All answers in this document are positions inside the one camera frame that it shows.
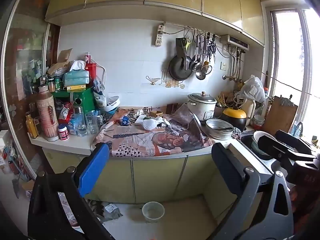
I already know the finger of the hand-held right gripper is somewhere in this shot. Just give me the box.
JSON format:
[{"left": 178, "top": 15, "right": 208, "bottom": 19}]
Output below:
[
  {"left": 257, "top": 135, "right": 317, "bottom": 172},
  {"left": 275, "top": 130, "right": 320, "bottom": 158}
]

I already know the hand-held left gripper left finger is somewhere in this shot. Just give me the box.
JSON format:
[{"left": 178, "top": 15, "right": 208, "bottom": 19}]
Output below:
[{"left": 27, "top": 142, "right": 115, "bottom": 240}]

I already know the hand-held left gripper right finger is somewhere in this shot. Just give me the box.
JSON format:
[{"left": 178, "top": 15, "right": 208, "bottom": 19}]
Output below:
[{"left": 211, "top": 142, "right": 295, "bottom": 240}]

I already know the white plastic bucket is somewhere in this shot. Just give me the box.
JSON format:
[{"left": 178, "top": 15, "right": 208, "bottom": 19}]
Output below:
[{"left": 142, "top": 201, "right": 165, "bottom": 223}]

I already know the white green bowl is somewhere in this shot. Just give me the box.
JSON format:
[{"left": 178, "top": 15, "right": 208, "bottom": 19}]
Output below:
[{"left": 251, "top": 130, "right": 277, "bottom": 155}]

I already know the metal sink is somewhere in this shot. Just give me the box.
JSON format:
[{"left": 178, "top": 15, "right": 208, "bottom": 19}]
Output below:
[{"left": 240, "top": 130, "right": 278, "bottom": 160}]

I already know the stack of small bowls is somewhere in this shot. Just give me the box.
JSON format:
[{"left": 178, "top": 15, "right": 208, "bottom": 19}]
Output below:
[{"left": 252, "top": 114, "right": 265, "bottom": 130}]

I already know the wooden cutting board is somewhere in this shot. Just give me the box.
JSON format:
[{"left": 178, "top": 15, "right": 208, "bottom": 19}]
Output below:
[{"left": 262, "top": 95, "right": 298, "bottom": 137}]

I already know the metal basin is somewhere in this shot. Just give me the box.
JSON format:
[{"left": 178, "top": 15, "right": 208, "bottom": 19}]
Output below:
[{"left": 205, "top": 119, "right": 234, "bottom": 140}]

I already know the grey plastic bag with label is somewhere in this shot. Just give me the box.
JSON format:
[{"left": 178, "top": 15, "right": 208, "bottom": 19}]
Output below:
[{"left": 87, "top": 200, "right": 123, "bottom": 223}]

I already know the cream thermos jug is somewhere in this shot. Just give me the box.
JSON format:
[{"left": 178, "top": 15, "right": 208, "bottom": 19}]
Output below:
[{"left": 241, "top": 99, "right": 257, "bottom": 125}]

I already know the clear glass cup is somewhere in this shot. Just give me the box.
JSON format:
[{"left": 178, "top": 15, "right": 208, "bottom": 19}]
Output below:
[{"left": 85, "top": 110, "right": 99, "bottom": 135}]

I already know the yellow black cooker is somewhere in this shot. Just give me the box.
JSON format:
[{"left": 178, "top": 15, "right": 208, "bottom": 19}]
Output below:
[{"left": 221, "top": 107, "right": 247, "bottom": 132}]

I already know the white red rolling stick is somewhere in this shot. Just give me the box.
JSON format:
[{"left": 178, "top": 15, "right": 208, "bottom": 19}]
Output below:
[{"left": 100, "top": 121, "right": 118, "bottom": 130}]

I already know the white jar with red label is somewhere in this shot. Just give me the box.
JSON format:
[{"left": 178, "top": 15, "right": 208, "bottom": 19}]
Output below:
[{"left": 58, "top": 124, "right": 69, "bottom": 141}]

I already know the clear plastic bag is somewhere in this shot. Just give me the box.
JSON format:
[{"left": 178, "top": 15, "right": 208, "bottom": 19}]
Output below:
[{"left": 57, "top": 192, "right": 83, "bottom": 227}]

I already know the glass bottle with metal cap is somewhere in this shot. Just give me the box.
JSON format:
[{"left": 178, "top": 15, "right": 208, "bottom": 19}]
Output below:
[{"left": 74, "top": 106, "right": 87, "bottom": 137}]

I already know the white plastic bag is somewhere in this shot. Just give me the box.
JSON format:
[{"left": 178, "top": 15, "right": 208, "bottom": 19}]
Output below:
[{"left": 240, "top": 75, "right": 267, "bottom": 104}]

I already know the newspaper sheet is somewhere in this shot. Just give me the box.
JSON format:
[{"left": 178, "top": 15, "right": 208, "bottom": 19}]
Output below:
[{"left": 91, "top": 106, "right": 217, "bottom": 158}]

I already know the red white snack packet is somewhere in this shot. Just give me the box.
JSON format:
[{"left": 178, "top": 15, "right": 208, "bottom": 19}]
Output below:
[{"left": 58, "top": 102, "right": 74, "bottom": 120}]

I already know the chopstick holder with chopsticks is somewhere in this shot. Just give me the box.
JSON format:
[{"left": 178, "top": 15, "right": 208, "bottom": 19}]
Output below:
[{"left": 215, "top": 92, "right": 229, "bottom": 117}]

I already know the white plastic basket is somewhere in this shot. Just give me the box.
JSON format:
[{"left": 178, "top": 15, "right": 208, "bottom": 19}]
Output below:
[{"left": 104, "top": 95, "right": 121, "bottom": 112}]

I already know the white crumpled paper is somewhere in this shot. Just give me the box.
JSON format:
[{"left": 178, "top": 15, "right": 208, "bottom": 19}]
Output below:
[{"left": 135, "top": 112, "right": 150, "bottom": 125}]

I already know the green box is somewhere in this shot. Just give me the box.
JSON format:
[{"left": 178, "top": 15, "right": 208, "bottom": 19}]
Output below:
[{"left": 52, "top": 86, "right": 95, "bottom": 115}]

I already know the pink patterned thermos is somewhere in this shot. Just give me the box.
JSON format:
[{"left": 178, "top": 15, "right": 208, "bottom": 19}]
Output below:
[{"left": 36, "top": 85, "right": 60, "bottom": 142}]

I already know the white rice cooker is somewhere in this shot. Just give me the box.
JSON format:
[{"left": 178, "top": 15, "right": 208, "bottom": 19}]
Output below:
[{"left": 187, "top": 91, "right": 217, "bottom": 122}]

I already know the yellow bottle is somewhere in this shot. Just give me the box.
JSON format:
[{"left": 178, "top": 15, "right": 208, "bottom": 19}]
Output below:
[{"left": 25, "top": 112, "right": 39, "bottom": 139}]

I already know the clear bag with blue print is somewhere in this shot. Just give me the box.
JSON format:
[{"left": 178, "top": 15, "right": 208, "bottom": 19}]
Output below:
[{"left": 93, "top": 76, "right": 108, "bottom": 108}]

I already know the pile of household clutter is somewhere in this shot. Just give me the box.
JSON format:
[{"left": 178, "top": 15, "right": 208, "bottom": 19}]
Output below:
[{"left": 0, "top": 140, "right": 33, "bottom": 180}]

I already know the window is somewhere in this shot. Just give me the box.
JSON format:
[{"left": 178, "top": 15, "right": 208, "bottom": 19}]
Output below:
[{"left": 265, "top": 5, "right": 320, "bottom": 140}]

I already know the teal tissue box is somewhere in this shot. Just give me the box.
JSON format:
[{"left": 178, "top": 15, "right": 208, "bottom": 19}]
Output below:
[{"left": 62, "top": 60, "right": 90, "bottom": 87}]

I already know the red tin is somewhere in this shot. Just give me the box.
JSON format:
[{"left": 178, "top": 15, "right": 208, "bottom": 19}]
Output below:
[{"left": 85, "top": 62, "right": 97, "bottom": 85}]

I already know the metal ladle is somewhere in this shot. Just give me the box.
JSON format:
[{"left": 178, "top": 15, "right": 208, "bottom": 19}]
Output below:
[{"left": 195, "top": 36, "right": 207, "bottom": 80}]

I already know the black frying pan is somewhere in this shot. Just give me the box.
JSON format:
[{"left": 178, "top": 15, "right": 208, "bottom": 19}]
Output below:
[{"left": 168, "top": 54, "right": 193, "bottom": 81}]

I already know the brown cardboard piece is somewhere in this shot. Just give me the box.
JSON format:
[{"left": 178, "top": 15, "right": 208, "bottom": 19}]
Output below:
[{"left": 56, "top": 48, "right": 73, "bottom": 64}]

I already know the glass sliding door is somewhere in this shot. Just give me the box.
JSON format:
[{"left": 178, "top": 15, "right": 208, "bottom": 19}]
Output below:
[{"left": 0, "top": 0, "right": 60, "bottom": 180}]

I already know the dark green hanging sheath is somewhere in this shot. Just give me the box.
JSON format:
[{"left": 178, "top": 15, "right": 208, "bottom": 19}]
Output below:
[{"left": 175, "top": 37, "right": 187, "bottom": 55}]

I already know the thin black cord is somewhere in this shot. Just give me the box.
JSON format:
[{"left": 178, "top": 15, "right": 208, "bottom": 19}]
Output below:
[{"left": 261, "top": 72, "right": 320, "bottom": 98}]

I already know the brass wall tap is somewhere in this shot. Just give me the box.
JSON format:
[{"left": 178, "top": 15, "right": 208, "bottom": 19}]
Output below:
[{"left": 222, "top": 74, "right": 243, "bottom": 83}]

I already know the white wall-mounted appliance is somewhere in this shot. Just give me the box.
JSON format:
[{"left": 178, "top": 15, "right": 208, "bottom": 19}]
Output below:
[{"left": 220, "top": 34, "right": 250, "bottom": 50}]

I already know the metal hanging rail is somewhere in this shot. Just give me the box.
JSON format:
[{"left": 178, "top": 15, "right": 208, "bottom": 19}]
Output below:
[{"left": 164, "top": 22, "right": 219, "bottom": 37}]

